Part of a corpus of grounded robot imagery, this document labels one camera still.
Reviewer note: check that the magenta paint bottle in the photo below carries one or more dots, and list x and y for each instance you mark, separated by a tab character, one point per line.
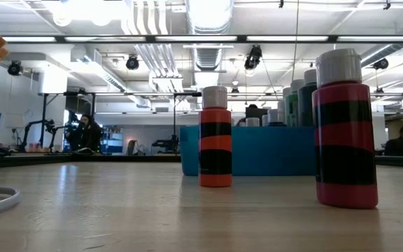
345	164

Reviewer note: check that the large green paint bottle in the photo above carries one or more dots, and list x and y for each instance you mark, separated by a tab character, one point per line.
291	112

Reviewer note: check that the teal plastic bin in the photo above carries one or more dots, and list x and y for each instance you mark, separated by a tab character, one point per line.
268	150

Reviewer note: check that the black ceiling spotlight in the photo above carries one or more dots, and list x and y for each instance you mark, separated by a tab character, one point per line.
132	63
253	57
14	68
381	63

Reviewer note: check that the black monitor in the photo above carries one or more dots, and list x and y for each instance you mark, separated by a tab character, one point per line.
257	112

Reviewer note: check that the dark desk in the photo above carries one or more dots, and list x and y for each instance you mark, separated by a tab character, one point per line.
82	159

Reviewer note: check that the white ceiling air duct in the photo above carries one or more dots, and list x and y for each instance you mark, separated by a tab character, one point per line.
208	17

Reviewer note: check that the orange paint bottle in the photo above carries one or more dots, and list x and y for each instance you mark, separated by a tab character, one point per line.
215	143

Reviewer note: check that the black neighbouring station robot arm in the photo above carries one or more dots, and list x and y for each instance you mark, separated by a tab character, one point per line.
30	125
168	143
56	134

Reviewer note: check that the large dark blue paint bottle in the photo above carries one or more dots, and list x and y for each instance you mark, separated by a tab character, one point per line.
305	108

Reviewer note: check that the black bar with light strips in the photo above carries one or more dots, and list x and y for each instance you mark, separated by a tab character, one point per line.
149	38

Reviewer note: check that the large white paint bottle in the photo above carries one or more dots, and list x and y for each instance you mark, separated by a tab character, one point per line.
281	112

